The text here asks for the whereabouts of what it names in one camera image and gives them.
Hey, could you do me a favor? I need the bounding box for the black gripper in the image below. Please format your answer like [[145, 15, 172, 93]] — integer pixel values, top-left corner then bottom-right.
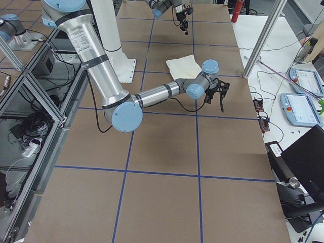
[[204, 87, 218, 104], [176, 11, 188, 35]]

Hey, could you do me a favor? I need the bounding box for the cream long-sleeve cat shirt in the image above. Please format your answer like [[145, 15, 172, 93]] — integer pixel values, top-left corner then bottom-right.
[[166, 55, 201, 80]]

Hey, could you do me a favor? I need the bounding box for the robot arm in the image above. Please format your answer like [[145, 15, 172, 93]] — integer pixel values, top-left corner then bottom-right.
[[145, 0, 193, 35], [42, 1, 221, 132]]

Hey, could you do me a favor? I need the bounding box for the red cylinder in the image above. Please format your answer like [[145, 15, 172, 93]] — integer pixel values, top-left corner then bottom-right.
[[231, 0, 244, 23]]

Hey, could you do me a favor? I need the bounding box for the black device with label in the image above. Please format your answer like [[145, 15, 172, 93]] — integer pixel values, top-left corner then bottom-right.
[[265, 141, 301, 189]]

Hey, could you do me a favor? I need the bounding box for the near blue teach pendant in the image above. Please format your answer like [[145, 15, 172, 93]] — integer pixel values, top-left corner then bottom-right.
[[280, 93, 323, 127]]

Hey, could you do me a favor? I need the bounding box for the blue teach pendant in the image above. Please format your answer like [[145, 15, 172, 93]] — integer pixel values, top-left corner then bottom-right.
[[280, 93, 323, 127], [289, 68, 323, 97]]

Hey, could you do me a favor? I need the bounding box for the far blue teach pendant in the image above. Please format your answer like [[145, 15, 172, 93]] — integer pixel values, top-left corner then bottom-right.
[[289, 68, 323, 97]]

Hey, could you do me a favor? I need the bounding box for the black laptop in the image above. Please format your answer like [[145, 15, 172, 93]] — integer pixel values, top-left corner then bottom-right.
[[281, 125, 323, 201]]

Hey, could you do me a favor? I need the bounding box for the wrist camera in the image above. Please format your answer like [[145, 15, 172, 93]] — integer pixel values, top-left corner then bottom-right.
[[185, 5, 193, 15], [216, 78, 230, 112]]

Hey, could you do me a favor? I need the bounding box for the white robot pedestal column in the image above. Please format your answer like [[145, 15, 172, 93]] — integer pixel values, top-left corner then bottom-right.
[[91, 0, 136, 83]]

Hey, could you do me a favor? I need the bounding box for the grey aluminium profile post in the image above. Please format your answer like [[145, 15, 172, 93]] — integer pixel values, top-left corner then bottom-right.
[[242, 0, 287, 78]]

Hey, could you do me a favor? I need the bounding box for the aluminium frame rack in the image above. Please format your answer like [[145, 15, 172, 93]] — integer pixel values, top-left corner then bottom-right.
[[1, 38, 86, 242]]

